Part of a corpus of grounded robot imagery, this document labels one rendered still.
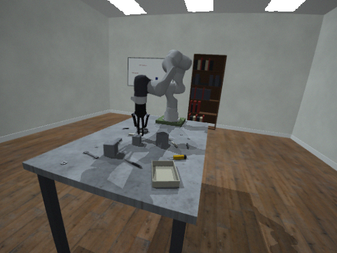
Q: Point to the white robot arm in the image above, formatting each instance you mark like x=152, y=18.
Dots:
x=175, y=66

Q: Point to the yellow cylinder with black end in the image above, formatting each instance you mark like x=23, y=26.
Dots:
x=175, y=157

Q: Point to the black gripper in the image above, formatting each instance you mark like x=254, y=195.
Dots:
x=140, y=111

